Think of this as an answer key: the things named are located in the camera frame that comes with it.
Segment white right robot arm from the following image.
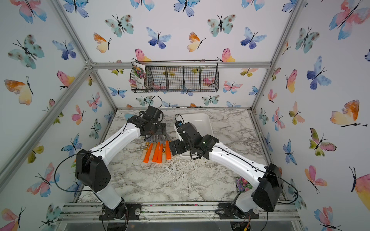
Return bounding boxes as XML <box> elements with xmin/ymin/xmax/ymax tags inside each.
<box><xmin>169</xmin><ymin>121</ymin><xmax>283</xmax><ymax>212</ymax></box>

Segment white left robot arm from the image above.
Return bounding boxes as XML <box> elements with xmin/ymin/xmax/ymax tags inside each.
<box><xmin>75</xmin><ymin>112</ymin><xmax>166</xmax><ymax>210</ymax></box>

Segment light blue plastic trowel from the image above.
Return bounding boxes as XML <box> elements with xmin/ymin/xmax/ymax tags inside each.
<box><xmin>124</xmin><ymin>114</ymin><xmax>134</xmax><ymax>120</ymax></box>

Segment flower seed packet in basket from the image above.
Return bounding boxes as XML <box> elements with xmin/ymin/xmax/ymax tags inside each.
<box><xmin>133</xmin><ymin>62</ymin><xmax>146</xmax><ymax>90</ymax></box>

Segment flower seed packet on table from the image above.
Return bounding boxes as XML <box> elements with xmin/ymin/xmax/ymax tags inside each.
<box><xmin>235</xmin><ymin>177</ymin><xmax>252</xmax><ymax>192</ymax></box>

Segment labelled wooden handle sickle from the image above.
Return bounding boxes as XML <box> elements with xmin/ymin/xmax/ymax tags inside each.
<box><xmin>160</xmin><ymin>135</ymin><xmax>167</xmax><ymax>163</ymax></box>

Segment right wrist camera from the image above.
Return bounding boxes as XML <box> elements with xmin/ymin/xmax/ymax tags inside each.
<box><xmin>175</xmin><ymin>121</ymin><xmax>190</xmax><ymax>132</ymax></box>

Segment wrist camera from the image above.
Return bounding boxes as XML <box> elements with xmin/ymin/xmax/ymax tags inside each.
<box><xmin>143</xmin><ymin>106</ymin><xmax>163</xmax><ymax>122</ymax></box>
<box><xmin>175</xmin><ymin>121</ymin><xmax>190</xmax><ymax>132</ymax></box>

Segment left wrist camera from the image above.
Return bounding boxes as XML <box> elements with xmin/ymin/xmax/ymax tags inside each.
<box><xmin>143</xmin><ymin>106</ymin><xmax>163</xmax><ymax>122</ymax></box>

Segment black wire wall basket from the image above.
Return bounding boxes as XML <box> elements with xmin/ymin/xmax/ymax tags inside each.
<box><xmin>130</xmin><ymin>60</ymin><xmax>219</xmax><ymax>95</ymax></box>

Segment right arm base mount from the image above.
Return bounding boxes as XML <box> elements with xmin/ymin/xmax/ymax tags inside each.
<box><xmin>215</xmin><ymin>202</ymin><xmax>259</xmax><ymax>219</ymax></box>

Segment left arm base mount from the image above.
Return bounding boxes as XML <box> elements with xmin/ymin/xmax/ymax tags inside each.
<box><xmin>99</xmin><ymin>198</ymin><xmax>142</xmax><ymax>221</ymax></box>

